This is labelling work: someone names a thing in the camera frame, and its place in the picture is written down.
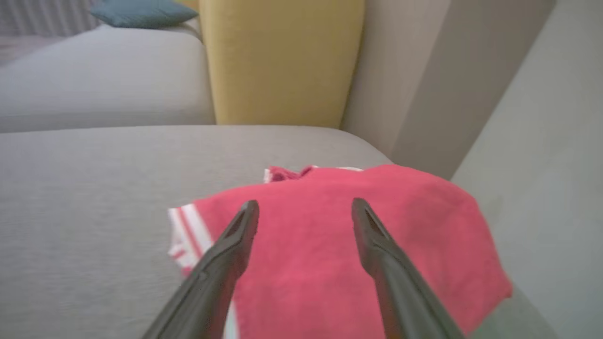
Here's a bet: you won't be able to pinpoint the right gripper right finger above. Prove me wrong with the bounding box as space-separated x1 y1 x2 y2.
350 197 467 339

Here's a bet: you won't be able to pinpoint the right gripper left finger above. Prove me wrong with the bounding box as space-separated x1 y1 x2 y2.
141 200 261 339

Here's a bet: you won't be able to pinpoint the red and white jersey shirt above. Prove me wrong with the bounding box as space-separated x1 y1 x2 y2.
167 163 514 339

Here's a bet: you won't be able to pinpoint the red shorts with white band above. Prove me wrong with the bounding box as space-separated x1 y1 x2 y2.
263 164 364 184

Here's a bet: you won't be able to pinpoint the yellow grey sofa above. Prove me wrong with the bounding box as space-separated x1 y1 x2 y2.
0 124 394 339

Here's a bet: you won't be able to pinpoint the grey sofa side cushion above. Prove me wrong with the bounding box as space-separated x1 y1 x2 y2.
340 0 557 181

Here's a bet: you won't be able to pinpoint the narrow grey sofa seat cushion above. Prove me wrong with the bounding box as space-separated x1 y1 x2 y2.
0 21 217 134

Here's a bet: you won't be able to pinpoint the wide yellow sofa back cushion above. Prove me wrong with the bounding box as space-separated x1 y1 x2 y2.
198 0 366 129

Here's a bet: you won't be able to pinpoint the teal throw pillow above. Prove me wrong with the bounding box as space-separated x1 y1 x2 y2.
90 0 199 29

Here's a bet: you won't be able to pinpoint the grey pleated curtain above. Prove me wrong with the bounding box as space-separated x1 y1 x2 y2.
0 0 100 37

